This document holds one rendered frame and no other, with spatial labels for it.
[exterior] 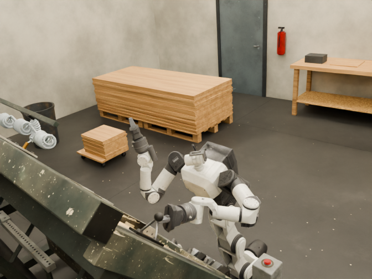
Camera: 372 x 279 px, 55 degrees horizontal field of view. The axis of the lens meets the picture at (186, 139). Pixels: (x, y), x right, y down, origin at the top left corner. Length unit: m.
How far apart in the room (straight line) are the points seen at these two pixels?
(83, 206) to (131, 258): 0.24
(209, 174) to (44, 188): 1.13
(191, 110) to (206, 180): 3.38
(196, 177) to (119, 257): 1.09
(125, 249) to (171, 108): 4.65
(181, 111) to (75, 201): 4.58
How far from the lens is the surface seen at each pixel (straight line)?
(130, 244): 1.09
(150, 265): 1.20
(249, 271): 2.92
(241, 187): 1.91
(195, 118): 5.38
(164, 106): 5.72
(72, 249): 1.29
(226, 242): 2.62
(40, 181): 1.19
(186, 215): 1.66
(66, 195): 1.06
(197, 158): 2.03
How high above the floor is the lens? 2.38
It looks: 25 degrees down
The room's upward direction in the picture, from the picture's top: 5 degrees counter-clockwise
